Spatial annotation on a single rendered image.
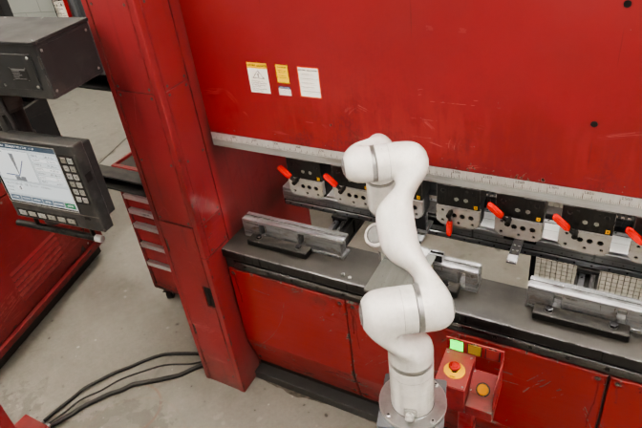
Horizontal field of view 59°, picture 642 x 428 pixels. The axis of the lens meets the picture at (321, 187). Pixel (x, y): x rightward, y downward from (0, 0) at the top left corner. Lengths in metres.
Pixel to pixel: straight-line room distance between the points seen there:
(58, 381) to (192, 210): 1.57
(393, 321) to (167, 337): 2.29
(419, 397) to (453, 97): 0.87
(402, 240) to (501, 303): 0.84
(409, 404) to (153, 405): 1.85
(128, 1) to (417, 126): 1.03
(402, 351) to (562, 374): 0.87
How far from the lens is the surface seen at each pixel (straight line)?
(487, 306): 2.17
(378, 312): 1.39
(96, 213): 2.17
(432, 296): 1.41
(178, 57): 2.19
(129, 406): 3.28
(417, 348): 1.51
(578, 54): 1.67
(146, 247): 3.45
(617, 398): 2.26
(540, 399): 2.36
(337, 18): 1.84
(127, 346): 3.58
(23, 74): 2.06
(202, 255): 2.50
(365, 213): 2.53
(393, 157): 1.48
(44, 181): 2.27
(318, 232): 2.38
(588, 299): 2.13
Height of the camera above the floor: 2.39
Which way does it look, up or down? 32 degrees down
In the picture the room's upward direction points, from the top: 8 degrees counter-clockwise
